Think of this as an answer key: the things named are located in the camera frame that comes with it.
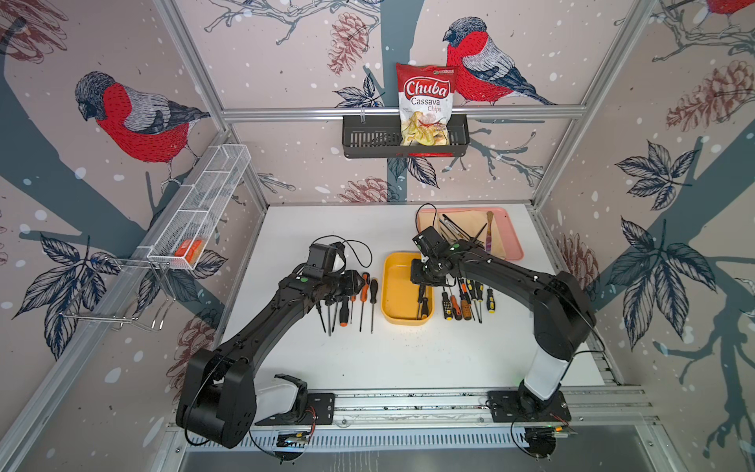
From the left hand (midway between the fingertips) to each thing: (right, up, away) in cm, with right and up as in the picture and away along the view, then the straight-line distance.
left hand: (365, 276), depth 84 cm
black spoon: (+39, +9, +24) cm, 47 cm away
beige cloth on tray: (+40, +15, +30) cm, 52 cm away
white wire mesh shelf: (-46, +13, -10) cm, 49 cm away
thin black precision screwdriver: (+34, -7, +11) cm, 37 cm away
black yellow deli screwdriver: (-12, -15, +6) cm, 19 cm away
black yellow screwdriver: (+25, -10, +7) cm, 28 cm away
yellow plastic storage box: (+10, -8, +12) cm, 17 cm away
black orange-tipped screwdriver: (-7, -12, +5) cm, 15 cm away
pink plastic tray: (+53, +7, +23) cm, 59 cm away
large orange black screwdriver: (-1, -4, +10) cm, 11 cm away
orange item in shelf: (-39, +9, -17) cm, 43 cm away
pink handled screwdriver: (-16, -12, +8) cm, 21 cm away
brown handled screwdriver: (+31, -11, +7) cm, 34 cm away
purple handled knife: (+46, +13, +28) cm, 55 cm away
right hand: (+14, -1, +6) cm, 15 cm away
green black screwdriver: (-10, -13, +6) cm, 18 cm away
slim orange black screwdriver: (+28, -11, +7) cm, 31 cm away
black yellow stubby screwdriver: (+39, -10, +7) cm, 41 cm away
